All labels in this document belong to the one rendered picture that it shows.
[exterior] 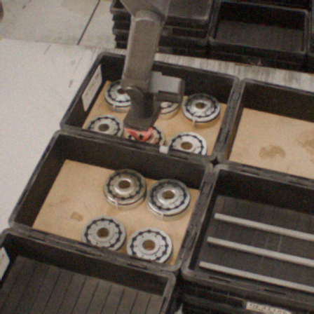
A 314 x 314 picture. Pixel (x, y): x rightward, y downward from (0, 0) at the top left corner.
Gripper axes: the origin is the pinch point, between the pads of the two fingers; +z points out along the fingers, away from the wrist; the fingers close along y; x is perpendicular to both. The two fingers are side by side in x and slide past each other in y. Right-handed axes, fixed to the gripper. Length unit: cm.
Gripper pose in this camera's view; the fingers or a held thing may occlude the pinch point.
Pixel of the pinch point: (144, 134)
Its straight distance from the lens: 150.0
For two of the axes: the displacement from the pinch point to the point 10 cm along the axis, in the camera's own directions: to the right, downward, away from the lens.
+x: -9.3, -2.6, 2.5
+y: 3.6, -7.4, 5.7
